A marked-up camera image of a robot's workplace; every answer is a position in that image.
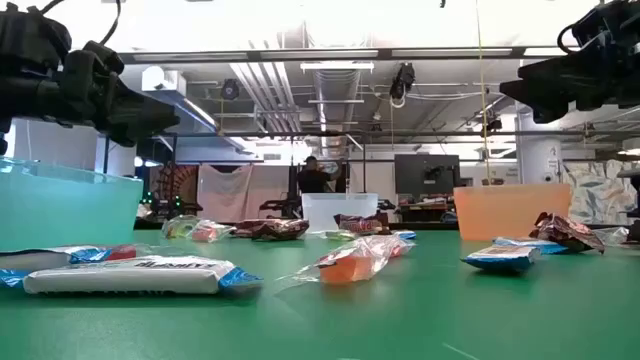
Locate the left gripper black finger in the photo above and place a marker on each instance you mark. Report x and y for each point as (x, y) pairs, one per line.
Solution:
(145, 112)
(127, 139)

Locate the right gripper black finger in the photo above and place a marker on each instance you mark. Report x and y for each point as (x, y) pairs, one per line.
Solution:
(535, 85)
(547, 111)

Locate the clear green candy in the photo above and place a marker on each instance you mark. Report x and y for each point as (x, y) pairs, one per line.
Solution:
(180, 227)
(341, 235)

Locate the red brown candy bar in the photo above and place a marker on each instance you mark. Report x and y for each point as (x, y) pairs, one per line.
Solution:
(567, 231)
(357, 225)
(272, 229)

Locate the blue white candy bar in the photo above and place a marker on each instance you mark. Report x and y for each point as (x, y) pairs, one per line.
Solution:
(502, 257)
(405, 234)
(125, 280)
(35, 260)
(535, 245)

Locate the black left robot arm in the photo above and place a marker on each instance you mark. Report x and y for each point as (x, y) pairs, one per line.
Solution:
(3, 135)

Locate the black machine green lights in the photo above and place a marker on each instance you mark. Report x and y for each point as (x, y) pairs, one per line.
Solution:
(165, 204)

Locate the round black ceiling speaker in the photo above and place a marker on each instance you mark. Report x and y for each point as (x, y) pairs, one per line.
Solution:
(230, 89)

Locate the grey patterned tapestry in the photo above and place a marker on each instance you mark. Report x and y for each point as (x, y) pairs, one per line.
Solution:
(600, 192)

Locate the teal translucent plastic bin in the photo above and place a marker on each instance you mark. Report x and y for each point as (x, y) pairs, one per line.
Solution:
(60, 210)

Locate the brown cork tray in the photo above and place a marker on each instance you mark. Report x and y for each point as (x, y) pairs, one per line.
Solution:
(505, 212)

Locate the pink hanging cloth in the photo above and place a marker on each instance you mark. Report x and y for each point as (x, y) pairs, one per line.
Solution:
(235, 192)

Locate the black monitor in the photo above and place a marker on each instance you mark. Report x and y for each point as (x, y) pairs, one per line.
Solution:
(427, 174)

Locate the person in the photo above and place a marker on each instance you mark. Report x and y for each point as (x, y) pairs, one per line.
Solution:
(314, 177)

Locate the white ceiling light fixture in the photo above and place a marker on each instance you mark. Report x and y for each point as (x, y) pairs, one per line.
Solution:
(336, 66)

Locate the clear plastic bin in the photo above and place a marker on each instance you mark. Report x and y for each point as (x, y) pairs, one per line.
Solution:
(325, 210)

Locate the green table mat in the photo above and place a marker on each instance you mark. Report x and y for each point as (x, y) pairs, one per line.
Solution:
(320, 320)

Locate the brown radial wall decoration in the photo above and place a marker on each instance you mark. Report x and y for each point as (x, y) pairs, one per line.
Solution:
(175, 182)

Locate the black hanging camera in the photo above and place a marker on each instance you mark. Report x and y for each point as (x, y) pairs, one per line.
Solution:
(402, 80)

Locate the silver air duct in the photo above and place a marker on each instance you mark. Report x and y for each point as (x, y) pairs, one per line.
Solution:
(335, 100)

